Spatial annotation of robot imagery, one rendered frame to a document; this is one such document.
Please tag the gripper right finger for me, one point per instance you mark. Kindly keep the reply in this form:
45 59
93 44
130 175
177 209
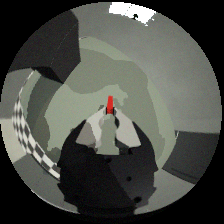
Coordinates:
130 136

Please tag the red rectangular bar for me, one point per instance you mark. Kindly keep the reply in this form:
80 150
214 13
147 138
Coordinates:
110 105

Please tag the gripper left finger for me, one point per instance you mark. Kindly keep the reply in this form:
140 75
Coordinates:
87 134

